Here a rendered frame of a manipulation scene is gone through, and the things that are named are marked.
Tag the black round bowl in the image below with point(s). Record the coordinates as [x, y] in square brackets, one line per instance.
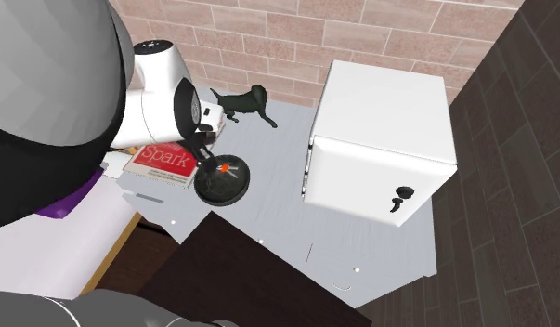
[225, 190]

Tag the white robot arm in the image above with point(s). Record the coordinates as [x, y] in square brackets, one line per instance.
[57, 81]

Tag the red book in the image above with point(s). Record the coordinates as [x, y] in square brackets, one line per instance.
[164, 165]

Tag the black dog figure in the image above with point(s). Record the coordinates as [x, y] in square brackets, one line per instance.
[243, 103]

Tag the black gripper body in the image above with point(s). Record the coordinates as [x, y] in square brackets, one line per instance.
[199, 141]

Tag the silver keys with orange tag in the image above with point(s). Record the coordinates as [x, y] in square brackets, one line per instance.
[226, 169]

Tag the grey chest of drawers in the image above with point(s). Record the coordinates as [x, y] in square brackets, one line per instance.
[279, 181]

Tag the white safe with black knob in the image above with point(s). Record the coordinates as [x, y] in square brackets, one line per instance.
[379, 136]

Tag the white bed with purple blanket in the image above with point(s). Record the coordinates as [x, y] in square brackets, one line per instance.
[44, 244]

